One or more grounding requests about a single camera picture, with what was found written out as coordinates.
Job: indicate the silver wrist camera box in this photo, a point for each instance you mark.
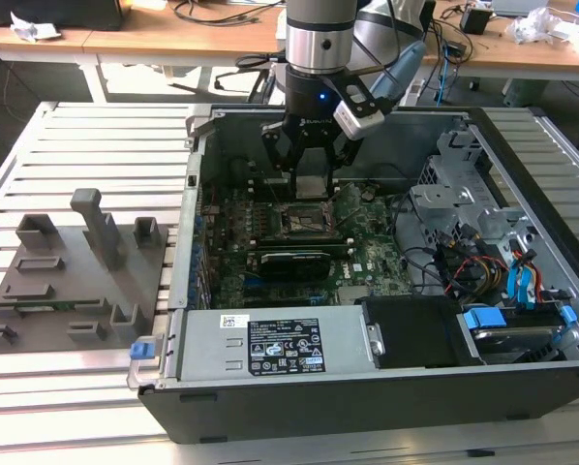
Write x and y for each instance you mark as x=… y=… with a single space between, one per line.
x=359 y=121

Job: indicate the silver topped CPU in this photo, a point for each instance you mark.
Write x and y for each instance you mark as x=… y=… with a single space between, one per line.
x=312 y=186

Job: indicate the silver metal drive cage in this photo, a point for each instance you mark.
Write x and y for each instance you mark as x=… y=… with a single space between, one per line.
x=439 y=198

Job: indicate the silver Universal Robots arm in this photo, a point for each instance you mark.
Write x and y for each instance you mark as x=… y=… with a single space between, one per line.
x=318 y=43

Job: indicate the CPU socket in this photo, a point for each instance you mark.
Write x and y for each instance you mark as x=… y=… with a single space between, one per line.
x=294 y=227

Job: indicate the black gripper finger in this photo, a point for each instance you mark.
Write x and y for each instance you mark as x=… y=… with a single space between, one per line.
x=277 y=145
x=343 y=155

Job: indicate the round coin cell battery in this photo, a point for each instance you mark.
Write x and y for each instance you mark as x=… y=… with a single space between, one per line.
x=367 y=195

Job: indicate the small black box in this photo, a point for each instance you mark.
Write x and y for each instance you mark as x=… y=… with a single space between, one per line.
x=476 y=20

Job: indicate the flat grey device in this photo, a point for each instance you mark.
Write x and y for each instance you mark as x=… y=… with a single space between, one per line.
x=519 y=6

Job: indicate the blue case latch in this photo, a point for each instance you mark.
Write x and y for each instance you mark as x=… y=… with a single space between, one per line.
x=142 y=351

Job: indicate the open black PC case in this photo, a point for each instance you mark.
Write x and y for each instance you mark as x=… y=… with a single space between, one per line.
x=367 y=412

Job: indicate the silver power supply unit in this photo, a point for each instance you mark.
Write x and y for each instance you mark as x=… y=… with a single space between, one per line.
x=207 y=349

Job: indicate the RAM slot with white clips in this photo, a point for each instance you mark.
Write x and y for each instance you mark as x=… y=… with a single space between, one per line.
x=343 y=252
x=260 y=180
x=343 y=241

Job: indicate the grey chipset heatsink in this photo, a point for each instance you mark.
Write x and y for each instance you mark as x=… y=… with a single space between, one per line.
x=351 y=295

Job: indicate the grey plastic parts rack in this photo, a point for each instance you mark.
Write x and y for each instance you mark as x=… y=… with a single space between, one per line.
x=76 y=290

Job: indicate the crumpled white paper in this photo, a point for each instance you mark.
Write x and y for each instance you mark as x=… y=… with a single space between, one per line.
x=33 y=29

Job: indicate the wooden desk with white legs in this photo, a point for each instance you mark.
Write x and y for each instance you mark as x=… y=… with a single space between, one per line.
x=512 y=55
x=125 y=41

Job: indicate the green motherboard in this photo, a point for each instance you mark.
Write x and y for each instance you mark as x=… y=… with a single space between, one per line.
x=372 y=242

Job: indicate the clear plastic bag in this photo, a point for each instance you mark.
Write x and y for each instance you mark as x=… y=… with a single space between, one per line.
x=536 y=26

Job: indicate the black graphics card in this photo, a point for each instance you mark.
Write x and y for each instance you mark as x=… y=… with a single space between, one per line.
x=294 y=266

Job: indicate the pale blue teach pendant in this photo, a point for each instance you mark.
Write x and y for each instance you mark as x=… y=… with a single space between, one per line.
x=401 y=63

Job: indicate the large black case on desk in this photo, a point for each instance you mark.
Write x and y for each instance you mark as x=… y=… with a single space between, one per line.
x=52 y=14

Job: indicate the white cardboard box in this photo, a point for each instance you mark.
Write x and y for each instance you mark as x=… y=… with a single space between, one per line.
x=575 y=39

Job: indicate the hard disk in blue carrier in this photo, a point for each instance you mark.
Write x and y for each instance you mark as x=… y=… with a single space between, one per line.
x=485 y=319

